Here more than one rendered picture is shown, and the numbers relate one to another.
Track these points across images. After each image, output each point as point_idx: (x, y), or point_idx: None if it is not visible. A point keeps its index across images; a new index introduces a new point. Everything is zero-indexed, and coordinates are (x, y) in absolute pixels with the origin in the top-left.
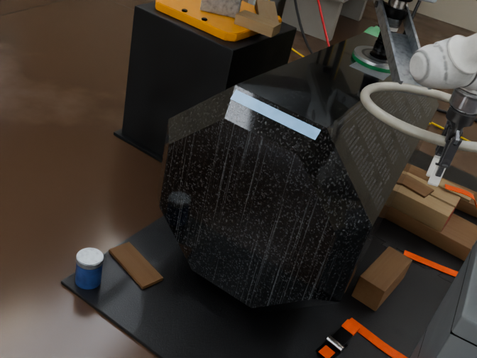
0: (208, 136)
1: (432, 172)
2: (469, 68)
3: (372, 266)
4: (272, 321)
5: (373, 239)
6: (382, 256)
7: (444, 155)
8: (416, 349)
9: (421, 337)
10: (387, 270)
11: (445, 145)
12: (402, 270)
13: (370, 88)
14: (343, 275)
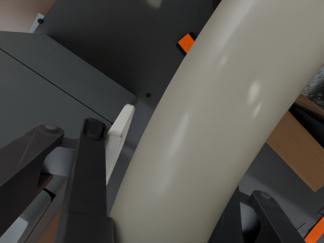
0: None
1: (120, 117)
2: None
3: (303, 130)
4: None
5: (318, 122)
6: (323, 152)
7: (0, 149)
8: (107, 107)
9: (111, 116)
10: (295, 149)
11: (78, 200)
12: (293, 169)
13: None
14: (203, 21)
